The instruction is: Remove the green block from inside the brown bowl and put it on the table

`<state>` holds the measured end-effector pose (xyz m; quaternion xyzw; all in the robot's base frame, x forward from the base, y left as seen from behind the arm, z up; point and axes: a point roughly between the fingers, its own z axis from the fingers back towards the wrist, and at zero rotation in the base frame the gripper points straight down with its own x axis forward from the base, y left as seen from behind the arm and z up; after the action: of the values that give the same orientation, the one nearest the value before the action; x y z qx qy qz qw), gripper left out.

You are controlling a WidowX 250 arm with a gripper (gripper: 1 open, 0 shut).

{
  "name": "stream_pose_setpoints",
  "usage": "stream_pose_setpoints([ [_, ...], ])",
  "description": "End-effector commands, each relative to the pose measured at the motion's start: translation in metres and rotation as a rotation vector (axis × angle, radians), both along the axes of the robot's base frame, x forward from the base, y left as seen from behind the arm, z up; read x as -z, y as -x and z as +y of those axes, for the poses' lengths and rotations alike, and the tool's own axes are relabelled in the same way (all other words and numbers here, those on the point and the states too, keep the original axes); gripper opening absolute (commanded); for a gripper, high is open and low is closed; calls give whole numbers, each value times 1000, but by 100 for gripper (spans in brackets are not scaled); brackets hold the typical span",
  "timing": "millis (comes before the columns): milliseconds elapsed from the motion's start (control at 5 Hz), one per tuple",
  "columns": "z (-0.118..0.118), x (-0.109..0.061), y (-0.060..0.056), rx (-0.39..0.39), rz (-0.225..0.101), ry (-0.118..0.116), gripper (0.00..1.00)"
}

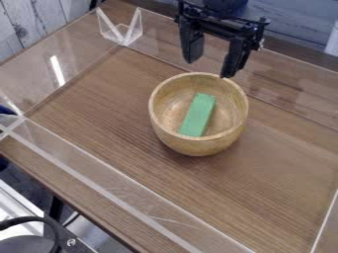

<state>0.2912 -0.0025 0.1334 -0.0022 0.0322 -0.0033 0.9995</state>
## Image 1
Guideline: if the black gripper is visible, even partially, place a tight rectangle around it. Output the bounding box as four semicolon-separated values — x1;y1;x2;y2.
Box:
174;0;271;78

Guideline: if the light wooden bowl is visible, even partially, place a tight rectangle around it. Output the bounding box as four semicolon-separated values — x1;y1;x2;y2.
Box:
149;72;250;156

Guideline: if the green rectangular block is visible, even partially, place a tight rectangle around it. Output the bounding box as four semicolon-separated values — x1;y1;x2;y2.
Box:
178;93;217;137

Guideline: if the black table leg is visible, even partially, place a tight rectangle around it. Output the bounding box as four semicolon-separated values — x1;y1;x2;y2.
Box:
50;197;64;222

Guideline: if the black metal clamp plate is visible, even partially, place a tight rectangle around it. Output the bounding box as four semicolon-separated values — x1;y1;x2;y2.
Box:
43;218;98;253

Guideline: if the clear acrylic corner bracket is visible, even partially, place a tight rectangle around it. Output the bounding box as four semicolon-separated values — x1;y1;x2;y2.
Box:
96;8;143;46

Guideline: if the clear acrylic tray wall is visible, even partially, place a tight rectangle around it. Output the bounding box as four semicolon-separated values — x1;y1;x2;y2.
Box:
0;2;338;253

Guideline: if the black cable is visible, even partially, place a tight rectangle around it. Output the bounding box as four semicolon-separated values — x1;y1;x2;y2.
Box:
0;215;63;253

